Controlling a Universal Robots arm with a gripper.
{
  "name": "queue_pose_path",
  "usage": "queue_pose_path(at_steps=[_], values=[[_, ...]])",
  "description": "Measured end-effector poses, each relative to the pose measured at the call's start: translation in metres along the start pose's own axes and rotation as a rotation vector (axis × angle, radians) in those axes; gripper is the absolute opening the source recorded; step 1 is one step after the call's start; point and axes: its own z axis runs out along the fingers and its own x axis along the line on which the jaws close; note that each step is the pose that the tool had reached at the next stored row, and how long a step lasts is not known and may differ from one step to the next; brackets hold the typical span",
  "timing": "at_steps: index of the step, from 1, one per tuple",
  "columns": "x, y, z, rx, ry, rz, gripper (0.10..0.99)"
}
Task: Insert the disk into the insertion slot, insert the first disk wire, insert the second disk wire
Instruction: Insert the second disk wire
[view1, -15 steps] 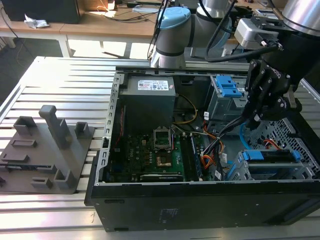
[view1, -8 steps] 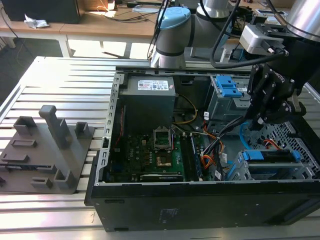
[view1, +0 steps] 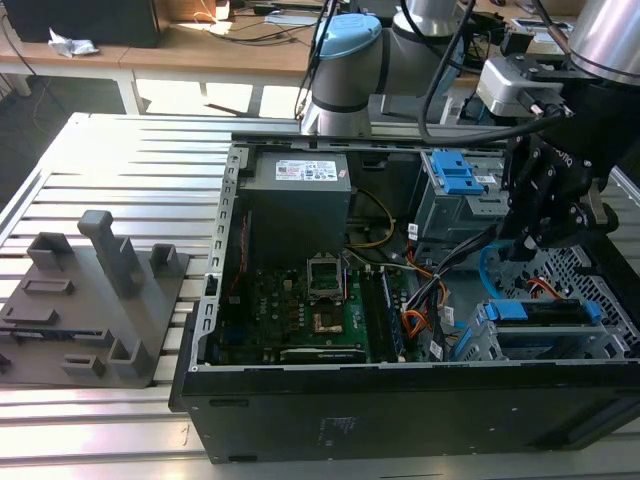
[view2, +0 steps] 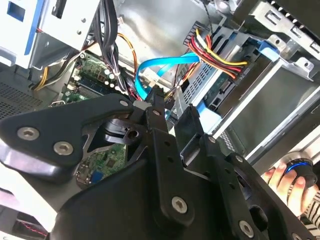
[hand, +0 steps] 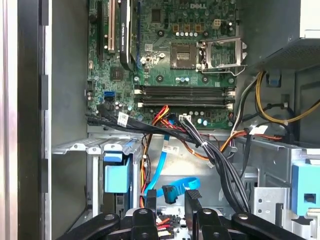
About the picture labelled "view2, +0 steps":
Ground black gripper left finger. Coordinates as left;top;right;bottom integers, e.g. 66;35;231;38
0;86;196;225

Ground hard disk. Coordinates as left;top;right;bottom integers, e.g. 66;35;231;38
194;32;281;121

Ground round black tool blue ring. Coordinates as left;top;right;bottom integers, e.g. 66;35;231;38
285;158;316;188

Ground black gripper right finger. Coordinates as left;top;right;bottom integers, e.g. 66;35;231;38
174;104;316;240

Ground person's hand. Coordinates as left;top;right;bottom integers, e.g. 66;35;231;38
264;159;320;217

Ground blue data wire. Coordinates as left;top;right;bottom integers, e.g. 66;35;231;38
134;52;201;102

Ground red yellow black power wire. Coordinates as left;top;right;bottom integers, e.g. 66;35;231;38
183;21;251;81

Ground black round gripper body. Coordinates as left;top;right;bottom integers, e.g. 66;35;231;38
49;159;233;240

